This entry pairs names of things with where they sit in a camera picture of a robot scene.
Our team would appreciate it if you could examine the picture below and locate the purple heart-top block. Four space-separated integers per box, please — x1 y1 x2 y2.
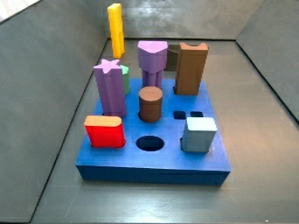
138 40 168 88

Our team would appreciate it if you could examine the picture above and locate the red rounded block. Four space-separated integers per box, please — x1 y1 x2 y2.
84 115 126 148

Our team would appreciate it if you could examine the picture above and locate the blue peg board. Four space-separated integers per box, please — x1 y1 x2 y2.
76 79 231 186

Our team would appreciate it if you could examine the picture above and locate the purple star block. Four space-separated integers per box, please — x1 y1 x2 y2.
93 59 127 117

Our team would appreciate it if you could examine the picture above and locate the yellow double-square block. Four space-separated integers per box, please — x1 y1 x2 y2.
107 3 126 59

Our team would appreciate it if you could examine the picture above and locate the tall brown notched block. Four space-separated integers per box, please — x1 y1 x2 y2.
174 43 210 95

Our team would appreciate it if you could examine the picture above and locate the brown cylinder block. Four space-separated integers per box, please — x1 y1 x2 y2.
139 87 163 123

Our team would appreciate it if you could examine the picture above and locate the grey-blue square block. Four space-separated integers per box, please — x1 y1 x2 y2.
182 117 218 153

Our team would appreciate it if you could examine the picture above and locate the green hexagon block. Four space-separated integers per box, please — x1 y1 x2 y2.
120 65 130 95

